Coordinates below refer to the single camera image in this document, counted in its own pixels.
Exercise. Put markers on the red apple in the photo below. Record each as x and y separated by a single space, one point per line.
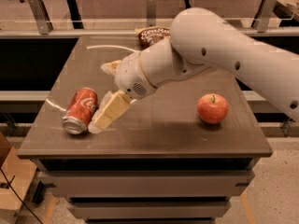
212 108

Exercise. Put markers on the middle metal rail bracket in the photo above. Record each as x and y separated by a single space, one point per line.
151 12

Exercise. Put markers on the cardboard box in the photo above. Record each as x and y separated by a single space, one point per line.
15 179

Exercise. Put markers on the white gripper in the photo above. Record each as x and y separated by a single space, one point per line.
130 75

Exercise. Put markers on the right metal rail bracket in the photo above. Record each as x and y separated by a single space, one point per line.
262 19

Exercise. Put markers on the left metal rail bracket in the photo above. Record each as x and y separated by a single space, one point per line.
41 16

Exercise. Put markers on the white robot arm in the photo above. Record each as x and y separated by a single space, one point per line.
199 41

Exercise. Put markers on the red coke can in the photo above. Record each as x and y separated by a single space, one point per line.
80 110

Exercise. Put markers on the brown chip bag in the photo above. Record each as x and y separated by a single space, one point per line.
151 35

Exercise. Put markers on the metal rail bracket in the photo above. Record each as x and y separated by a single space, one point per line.
41 16
262 19
151 12

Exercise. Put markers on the grey drawer cabinet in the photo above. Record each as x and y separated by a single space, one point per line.
157 164

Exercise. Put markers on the black table leg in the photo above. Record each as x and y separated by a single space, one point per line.
74 14

